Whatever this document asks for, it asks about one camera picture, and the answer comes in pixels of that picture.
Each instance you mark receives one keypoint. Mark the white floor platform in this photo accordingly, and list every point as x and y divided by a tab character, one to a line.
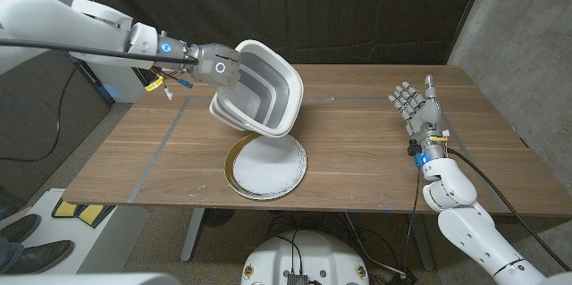
120	231

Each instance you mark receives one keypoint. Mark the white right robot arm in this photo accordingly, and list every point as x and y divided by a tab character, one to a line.
469	231

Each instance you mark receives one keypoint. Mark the white robot torso base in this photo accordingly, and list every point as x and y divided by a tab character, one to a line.
308	253

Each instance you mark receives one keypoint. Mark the yellow black foot pedal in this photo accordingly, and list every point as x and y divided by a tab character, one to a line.
66	209
94	215

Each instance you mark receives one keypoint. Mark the black backdrop curtain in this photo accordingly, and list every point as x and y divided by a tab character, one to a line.
357	8

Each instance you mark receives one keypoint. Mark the white grey collapsible bucket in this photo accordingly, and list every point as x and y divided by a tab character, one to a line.
263	93

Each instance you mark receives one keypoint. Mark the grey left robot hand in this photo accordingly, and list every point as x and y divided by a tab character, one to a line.
219	67

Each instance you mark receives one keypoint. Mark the blue jeans leg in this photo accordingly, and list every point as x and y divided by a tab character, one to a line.
10	253

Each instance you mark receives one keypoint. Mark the white robot chest edge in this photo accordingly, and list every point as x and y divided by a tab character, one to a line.
89	279

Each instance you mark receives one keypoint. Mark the grey table leg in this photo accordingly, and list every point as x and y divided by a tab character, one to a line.
193	236
422	249

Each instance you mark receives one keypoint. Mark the white plate with gold rim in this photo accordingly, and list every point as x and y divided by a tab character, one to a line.
268	169

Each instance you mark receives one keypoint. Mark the grey module on torso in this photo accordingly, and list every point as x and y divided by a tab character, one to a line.
297	279

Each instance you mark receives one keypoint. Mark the black power adapter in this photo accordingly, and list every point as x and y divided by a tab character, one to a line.
402	277

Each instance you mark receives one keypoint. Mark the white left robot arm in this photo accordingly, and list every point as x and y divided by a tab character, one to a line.
53	21

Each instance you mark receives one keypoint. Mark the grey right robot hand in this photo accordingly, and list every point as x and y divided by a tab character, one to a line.
424	117

